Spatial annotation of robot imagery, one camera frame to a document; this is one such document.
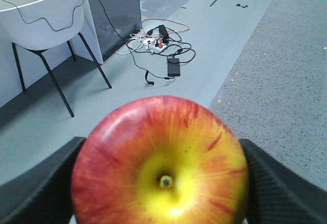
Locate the red yellow apple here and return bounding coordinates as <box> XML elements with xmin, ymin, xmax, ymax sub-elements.
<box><xmin>71</xmin><ymin>96</ymin><xmax>249</xmax><ymax>223</ymax></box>

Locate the dark grey partition panel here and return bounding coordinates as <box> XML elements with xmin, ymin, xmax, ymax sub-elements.
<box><xmin>88</xmin><ymin>0</ymin><xmax>141</xmax><ymax>60</ymax></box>

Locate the white power strip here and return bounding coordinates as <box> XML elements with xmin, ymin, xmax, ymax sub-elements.
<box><xmin>143</xmin><ymin>38</ymin><xmax>168</xmax><ymax>53</ymax></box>

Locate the white cable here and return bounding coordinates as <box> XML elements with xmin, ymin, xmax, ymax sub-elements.
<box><xmin>115</xmin><ymin>33</ymin><xmax>149</xmax><ymax>55</ymax></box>

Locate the black cable bundle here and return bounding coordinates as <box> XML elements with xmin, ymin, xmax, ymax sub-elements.
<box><xmin>125</xmin><ymin>24</ymin><xmax>197</xmax><ymax>86</ymax></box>

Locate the grey stone kitchen counter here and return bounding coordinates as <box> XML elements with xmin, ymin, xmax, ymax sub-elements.
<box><xmin>210</xmin><ymin>0</ymin><xmax>326</xmax><ymax>189</ymax></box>

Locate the black power adapter brick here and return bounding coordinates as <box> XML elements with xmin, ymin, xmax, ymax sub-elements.
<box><xmin>167</xmin><ymin>57</ymin><xmax>180</xmax><ymax>77</ymax></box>

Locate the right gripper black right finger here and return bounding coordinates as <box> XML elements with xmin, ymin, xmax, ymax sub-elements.
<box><xmin>239</xmin><ymin>139</ymin><xmax>326</xmax><ymax>223</ymax></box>

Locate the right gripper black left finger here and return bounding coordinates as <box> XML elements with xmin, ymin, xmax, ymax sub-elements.
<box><xmin>1</xmin><ymin>137</ymin><xmax>86</xmax><ymax>223</ymax></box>

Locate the orange cable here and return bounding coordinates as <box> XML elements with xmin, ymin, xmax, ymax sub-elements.
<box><xmin>142</xmin><ymin>18</ymin><xmax>190</xmax><ymax>34</ymax></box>

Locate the white round tub chair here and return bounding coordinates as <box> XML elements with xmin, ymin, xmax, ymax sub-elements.
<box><xmin>1</xmin><ymin>0</ymin><xmax>111</xmax><ymax>117</ymax></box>

